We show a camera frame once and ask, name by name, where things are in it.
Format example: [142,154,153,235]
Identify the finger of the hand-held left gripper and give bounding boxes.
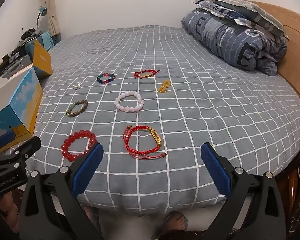
[5,136,42,167]
[0,131,15,155]

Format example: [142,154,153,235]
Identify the red bead bracelet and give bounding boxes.
[61,129,97,162]

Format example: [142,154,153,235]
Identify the multicoloured bead bracelet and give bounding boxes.
[97,73,116,84]

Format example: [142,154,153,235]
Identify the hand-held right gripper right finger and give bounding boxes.
[200,142,285,240]

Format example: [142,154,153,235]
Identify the blue patterned pillow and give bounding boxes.
[195,0,253,22]

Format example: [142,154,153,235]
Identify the gold ornament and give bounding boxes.
[157,79,172,93]

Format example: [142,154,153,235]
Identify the wooden headboard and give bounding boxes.
[242,0,300,105]

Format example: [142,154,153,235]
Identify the blue desk lamp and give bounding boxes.
[36,6,47,30]

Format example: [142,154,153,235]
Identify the grey checked pillow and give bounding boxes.
[207,0,289,40]

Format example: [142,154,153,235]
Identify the grey radio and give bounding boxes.
[0,54,34,78]

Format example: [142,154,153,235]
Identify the black device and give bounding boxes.
[20,29,40,42]

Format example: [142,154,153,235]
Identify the brown and green bead bracelet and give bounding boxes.
[66,100,89,117]

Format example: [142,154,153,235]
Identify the pink bead bracelet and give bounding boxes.
[114,91,144,113]

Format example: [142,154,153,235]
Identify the blue and yellow cardboard box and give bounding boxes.
[0,39,52,155]

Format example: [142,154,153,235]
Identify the large red string bracelet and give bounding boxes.
[123,124,167,160]

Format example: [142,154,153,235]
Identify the small red string bracelet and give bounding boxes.
[134,69,162,79]

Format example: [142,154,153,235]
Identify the bed with grey checked sheet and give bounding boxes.
[25,25,300,215]

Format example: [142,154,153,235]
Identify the folded blue patterned quilt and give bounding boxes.
[181,5,288,77]

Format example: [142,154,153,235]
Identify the person's foot in sandal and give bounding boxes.
[162,211,189,232]

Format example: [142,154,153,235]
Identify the person's left hand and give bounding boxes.
[0,192,19,222]

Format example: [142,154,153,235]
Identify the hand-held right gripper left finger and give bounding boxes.
[19,142,104,240]

